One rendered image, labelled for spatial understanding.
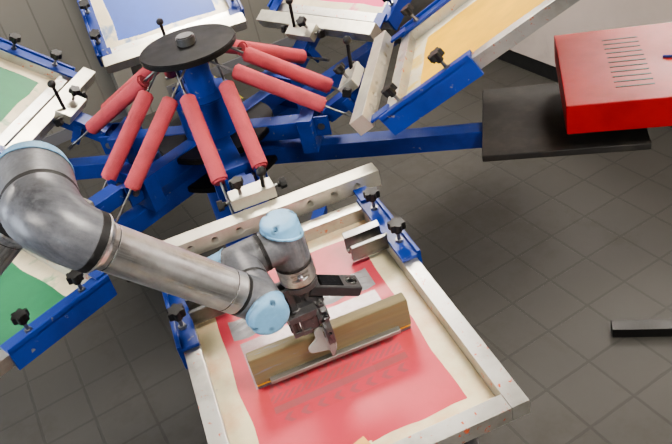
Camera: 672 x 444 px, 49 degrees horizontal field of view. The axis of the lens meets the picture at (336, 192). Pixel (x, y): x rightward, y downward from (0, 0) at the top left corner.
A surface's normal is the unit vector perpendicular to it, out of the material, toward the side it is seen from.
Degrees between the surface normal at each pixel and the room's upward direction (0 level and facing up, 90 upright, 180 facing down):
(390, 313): 91
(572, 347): 0
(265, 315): 90
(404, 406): 0
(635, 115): 90
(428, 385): 0
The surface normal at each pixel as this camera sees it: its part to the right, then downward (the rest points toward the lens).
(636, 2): -0.84, 0.43
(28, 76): 0.35, -0.72
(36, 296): -0.20, -0.81
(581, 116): -0.16, 0.58
